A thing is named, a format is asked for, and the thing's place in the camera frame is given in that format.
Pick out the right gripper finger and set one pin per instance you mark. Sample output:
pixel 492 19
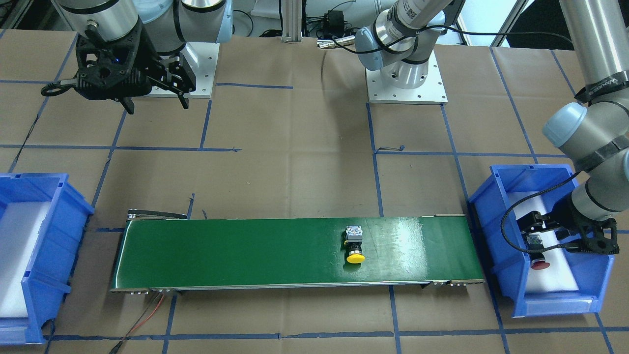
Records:
pixel 181 95
pixel 128 105

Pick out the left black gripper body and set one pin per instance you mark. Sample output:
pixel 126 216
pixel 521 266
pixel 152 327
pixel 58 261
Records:
pixel 563 219

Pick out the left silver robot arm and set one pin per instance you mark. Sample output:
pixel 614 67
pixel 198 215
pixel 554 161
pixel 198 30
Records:
pixel 592 131

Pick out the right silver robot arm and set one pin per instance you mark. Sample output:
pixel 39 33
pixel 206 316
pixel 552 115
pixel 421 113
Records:
pixel 194 28

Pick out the green conveyor belt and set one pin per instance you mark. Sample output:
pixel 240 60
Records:
pixel 230 254

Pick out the blue plastic bin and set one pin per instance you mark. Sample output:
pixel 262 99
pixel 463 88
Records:
pixel 506 184
pixel 46 280

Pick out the yellow push button switch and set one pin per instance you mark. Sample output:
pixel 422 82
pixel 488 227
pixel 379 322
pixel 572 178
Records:
pixel 353 238

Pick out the aluminium frame post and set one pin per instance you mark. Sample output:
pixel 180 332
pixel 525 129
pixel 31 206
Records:
pixel 292 17

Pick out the black power adapter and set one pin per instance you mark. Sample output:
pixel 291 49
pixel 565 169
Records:
pixel 333 22

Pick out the white foam pad bin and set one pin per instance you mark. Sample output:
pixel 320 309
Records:
pixel 557 277
pixel 19 231

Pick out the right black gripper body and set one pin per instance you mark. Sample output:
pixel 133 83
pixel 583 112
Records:
pixel 151 55

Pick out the red push button switch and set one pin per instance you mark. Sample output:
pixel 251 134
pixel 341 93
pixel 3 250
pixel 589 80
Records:
pixel 535 246

